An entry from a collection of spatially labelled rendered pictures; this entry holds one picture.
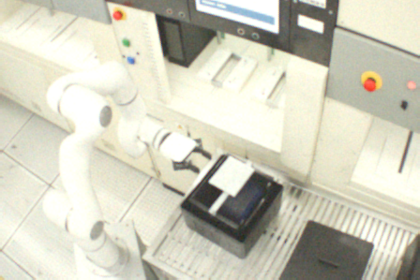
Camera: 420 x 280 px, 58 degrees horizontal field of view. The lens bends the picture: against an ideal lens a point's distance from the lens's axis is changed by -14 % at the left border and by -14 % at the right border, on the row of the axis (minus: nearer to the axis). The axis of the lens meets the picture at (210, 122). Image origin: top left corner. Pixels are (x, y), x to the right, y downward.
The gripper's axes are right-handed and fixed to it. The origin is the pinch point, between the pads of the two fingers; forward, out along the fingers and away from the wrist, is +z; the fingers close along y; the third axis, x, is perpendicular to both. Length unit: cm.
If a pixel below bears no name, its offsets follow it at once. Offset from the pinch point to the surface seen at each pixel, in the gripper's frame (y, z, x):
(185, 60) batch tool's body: -48, -46, -13
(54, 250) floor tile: 55, -86, -107
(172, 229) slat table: 17.2, -5.4, -32.3
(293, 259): 6.9, 43.4, -19.5
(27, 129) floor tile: 1, -180, -107
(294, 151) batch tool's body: -25.0, 23.0, -5.7
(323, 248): -2, 51, -19
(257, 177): -10.3, 16.2, -9.6
